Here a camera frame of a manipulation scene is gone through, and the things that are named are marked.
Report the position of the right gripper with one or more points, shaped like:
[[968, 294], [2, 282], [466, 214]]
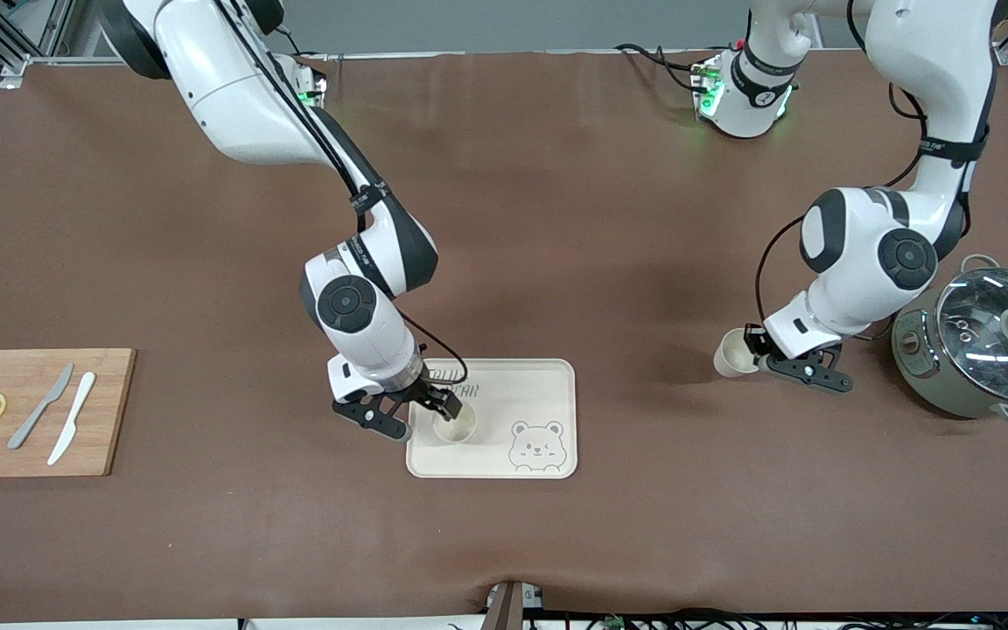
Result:
[[417, 392]]

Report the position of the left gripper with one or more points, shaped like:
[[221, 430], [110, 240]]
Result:
[[764, 343]]

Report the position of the white plastic cup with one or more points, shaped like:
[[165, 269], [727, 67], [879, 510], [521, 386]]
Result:
[[456, 430], [727, 359]]

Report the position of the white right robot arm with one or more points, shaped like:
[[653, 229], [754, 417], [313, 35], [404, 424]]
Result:
[[233, 96]]

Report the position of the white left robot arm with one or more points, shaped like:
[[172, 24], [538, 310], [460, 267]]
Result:
[[854, 236]]

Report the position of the pale green electric pot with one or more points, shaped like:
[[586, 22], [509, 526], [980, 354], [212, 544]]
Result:
[[924, 367]]

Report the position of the cream tray with bear print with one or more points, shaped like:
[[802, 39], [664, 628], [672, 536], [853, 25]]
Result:
[[548, 385]]

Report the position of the glass pot lid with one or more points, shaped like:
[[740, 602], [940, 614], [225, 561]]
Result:
[[985, 332]]

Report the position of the bamboo cutting board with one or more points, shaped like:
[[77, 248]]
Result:
[[101, 411]]

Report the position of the white plastic knife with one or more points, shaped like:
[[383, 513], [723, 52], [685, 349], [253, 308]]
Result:
[[73, 418]]

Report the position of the grey plastic knife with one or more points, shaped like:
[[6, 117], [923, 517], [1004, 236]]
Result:
[[36, 411]]

